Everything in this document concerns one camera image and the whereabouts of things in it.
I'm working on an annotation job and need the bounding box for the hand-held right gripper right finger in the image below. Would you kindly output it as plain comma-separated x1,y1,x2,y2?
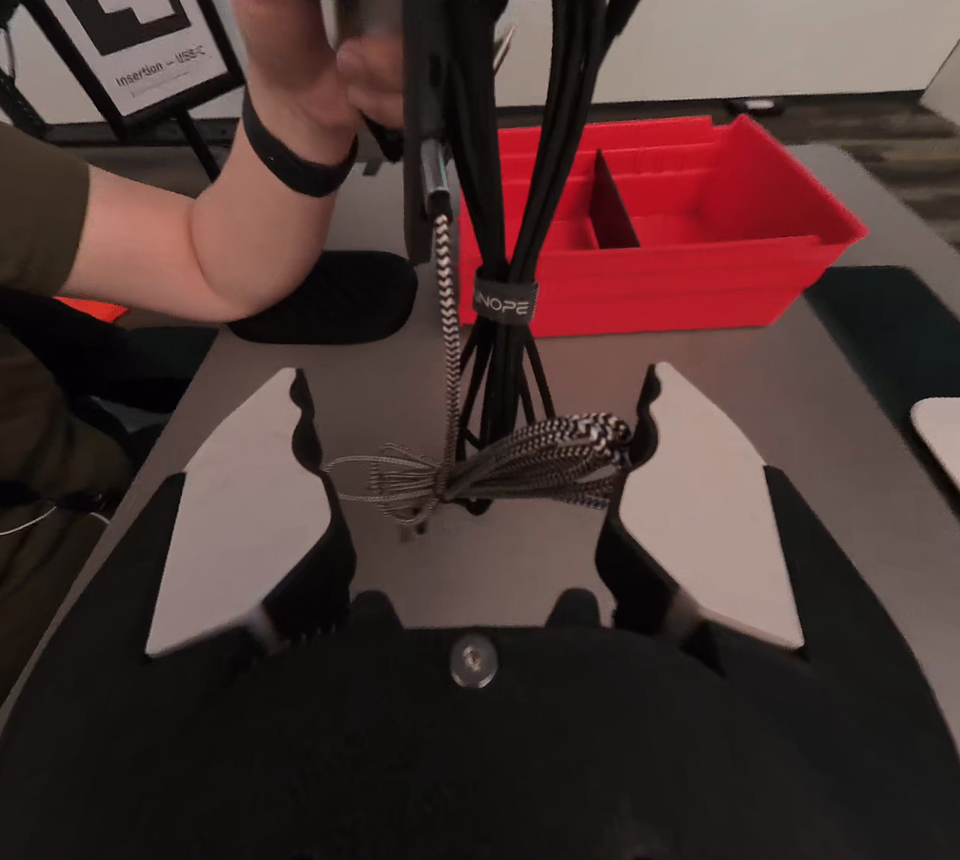
594,360,809,651

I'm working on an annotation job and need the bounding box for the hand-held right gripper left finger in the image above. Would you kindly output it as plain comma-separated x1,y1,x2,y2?
144,365,357,657

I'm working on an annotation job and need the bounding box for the black usb cable bundle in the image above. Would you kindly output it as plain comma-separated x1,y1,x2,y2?
399,0,715,518

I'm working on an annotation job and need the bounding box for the black white braided usb cable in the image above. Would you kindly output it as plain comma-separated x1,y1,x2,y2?
321,211,636,545

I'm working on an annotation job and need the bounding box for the person's left forearm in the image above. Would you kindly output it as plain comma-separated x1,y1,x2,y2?
56,118,355,323

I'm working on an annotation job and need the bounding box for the person's left hand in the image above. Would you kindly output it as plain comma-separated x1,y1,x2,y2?
219,0,410,152

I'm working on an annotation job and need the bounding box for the black wristband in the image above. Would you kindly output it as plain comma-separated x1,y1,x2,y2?
240,86,361,199

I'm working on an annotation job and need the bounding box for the red plastic bin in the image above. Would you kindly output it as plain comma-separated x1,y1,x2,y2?
456,114,871,341

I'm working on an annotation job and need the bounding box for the black wrist rest pad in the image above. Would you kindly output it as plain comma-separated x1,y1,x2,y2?
226,250,420,346

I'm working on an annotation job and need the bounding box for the dark desk mat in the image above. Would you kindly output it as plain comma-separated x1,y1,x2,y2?
802,265,960,497

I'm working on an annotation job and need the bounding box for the orange object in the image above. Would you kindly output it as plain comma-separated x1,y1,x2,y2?
54,295,130,326

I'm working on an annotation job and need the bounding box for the black bin divider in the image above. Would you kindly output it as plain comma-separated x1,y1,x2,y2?
586,149,644,251

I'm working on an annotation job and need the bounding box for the person's clothed body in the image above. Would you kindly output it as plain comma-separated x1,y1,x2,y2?
0,121,222,711

